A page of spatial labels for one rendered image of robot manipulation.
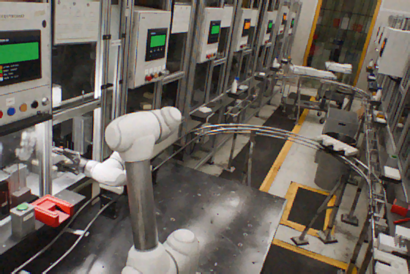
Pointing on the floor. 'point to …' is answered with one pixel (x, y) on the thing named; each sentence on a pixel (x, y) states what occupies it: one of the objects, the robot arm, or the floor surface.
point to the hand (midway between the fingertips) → (57, 156)
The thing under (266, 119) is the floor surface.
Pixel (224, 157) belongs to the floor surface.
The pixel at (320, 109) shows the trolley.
